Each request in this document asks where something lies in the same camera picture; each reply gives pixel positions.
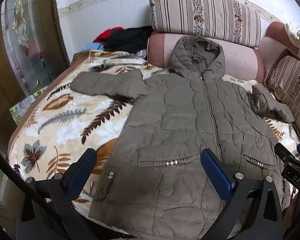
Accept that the olive quilted hooded jacket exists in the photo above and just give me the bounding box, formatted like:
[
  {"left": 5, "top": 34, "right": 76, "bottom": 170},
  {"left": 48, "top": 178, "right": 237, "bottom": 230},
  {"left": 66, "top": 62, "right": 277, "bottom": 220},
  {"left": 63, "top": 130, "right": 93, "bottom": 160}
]
[{"left": 69, "top": 35, "right": 296, "bottom": 239}]

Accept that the red garment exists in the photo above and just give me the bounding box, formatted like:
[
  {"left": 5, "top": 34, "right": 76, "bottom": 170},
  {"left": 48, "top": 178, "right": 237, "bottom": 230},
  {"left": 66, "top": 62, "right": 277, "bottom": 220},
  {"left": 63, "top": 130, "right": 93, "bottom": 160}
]
[{"left": 93, "top": 27, "right": 124, "bottom": 44}]

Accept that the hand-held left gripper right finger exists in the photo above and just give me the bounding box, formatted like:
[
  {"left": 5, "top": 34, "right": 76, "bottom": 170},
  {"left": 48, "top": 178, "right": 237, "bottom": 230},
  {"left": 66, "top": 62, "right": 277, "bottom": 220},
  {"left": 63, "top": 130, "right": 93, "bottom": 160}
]
[{"left": 200, "top": 148, "right": 284, "bottom": 240}]

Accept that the light blue garment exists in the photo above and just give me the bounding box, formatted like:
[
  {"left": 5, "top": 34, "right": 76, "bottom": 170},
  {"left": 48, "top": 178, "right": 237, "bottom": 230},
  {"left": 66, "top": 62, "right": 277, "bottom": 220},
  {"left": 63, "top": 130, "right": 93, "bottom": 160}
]
[{"left": 82, "top": 42, "right": 105, "bottom": 52}]

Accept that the pink bolster cushion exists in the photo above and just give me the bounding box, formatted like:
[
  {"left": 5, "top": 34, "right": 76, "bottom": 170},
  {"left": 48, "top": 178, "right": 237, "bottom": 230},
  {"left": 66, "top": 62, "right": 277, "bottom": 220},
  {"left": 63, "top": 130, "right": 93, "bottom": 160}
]
[
  {"left": 147, "top": 31, "right": 265, "bottom": 83},
  {"left": 259, "top": 21, "right": 300, "bottom": 63}
]

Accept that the wooden door with glass pane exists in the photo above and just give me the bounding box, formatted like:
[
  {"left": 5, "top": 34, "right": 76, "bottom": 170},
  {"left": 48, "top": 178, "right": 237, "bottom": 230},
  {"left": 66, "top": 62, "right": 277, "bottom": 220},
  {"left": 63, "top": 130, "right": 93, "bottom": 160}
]
[{"left": 0, "top": 0, "right": 70, "bottom": 155}]

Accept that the striped sofa side cushion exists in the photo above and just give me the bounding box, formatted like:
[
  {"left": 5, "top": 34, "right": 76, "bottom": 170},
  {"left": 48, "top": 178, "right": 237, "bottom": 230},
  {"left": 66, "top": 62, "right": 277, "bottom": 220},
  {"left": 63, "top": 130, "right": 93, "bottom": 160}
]
[{"left": 265, "top": 55, "right": 300, "bottom": 145}]

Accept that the striped floral sofa cushion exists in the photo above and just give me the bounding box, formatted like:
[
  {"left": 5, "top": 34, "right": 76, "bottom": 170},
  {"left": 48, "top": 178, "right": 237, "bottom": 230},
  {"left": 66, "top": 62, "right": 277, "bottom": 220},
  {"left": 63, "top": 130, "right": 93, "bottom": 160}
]
[{"left": 149, "top": 0, "right": 262, "bottom": 48}]

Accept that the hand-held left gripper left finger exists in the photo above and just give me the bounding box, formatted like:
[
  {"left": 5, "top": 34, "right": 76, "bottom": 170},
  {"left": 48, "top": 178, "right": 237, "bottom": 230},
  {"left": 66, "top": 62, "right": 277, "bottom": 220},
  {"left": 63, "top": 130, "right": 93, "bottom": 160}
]
[{"left": 15, "top": 148, "right": 98, "bottom": 240}]

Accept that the leaf print fleece blanket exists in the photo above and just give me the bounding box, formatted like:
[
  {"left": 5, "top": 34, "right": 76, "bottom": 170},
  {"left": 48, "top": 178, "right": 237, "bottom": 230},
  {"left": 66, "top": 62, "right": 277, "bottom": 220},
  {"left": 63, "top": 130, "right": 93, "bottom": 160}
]
[{"left": 7, "top": 49, "right": 300, "bottom": 233}]

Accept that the white cloth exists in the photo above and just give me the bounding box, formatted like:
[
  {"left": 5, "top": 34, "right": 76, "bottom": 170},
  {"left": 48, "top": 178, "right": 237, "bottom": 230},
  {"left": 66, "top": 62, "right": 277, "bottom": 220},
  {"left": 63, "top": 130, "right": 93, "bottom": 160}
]
[{"left": 284, "top": 22, "right": 300, "bottom": 50}]

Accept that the black garment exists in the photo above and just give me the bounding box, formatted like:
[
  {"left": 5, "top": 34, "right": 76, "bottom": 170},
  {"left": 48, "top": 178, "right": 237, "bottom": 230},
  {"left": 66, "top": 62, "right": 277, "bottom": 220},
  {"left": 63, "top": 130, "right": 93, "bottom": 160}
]
[{"left": 104, "top": 26, "right": 154, "bottom": 54}]

